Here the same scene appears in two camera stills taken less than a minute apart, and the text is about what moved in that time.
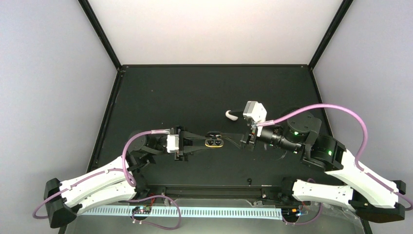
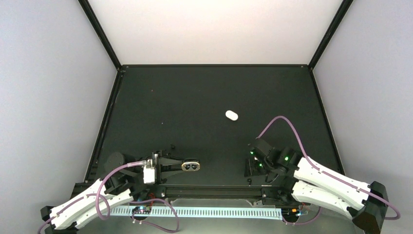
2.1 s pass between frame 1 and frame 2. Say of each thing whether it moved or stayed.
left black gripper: moved
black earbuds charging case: moved
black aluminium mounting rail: stayed
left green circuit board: stayed
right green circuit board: stayed
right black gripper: moved
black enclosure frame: stayed
